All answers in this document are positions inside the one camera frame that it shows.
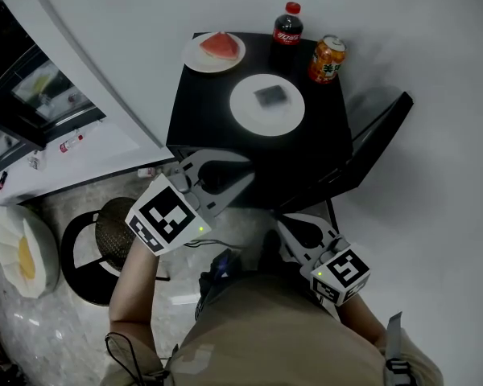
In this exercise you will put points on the dark block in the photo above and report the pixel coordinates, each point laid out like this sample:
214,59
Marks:
271,96

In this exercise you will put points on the black wicker chair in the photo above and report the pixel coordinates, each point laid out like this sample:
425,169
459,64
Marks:
112,231

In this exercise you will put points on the small dark soda bottle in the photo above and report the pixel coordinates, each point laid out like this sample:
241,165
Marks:
2,181

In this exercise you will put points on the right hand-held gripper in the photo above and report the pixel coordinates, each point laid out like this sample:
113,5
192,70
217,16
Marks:
340,273

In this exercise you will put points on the white round plate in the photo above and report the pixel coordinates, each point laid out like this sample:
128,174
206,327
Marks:
197,63
245,115

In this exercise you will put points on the clear bottle red cap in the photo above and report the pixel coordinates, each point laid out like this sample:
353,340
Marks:
70,144

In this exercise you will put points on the orange drink can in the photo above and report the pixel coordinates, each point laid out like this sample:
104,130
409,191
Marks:
326,60

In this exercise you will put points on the person's black shoe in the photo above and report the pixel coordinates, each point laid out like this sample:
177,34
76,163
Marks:
271,245

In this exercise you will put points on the clear bottle red label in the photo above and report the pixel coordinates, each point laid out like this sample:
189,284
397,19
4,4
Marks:
147,172

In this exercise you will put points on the dark cola bottle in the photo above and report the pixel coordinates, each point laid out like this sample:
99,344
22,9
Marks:
286,34

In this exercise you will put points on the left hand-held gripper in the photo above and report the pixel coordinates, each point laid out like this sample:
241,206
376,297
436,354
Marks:
165,215

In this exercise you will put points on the person's beige shirt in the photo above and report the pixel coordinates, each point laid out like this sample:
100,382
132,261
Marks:
273,336

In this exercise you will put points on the person's right forearm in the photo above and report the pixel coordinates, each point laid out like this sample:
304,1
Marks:
362,320

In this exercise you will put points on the small clear cup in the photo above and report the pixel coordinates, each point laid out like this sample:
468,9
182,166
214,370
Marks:
35,161

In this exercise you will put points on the black window frame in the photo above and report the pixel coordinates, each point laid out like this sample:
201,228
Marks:
32,133

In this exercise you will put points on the red watermelon slice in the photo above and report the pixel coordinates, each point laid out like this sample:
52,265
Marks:
221,46

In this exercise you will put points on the black waist device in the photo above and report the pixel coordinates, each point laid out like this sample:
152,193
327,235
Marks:
221,269

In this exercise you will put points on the person's left forearm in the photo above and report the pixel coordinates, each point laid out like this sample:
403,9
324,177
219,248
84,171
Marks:
133,288

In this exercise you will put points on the black mini fridge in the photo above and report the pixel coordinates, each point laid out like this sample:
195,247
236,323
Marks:
209,135

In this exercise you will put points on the white flower-shaped cushion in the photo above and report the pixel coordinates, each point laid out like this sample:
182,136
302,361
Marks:
8,239

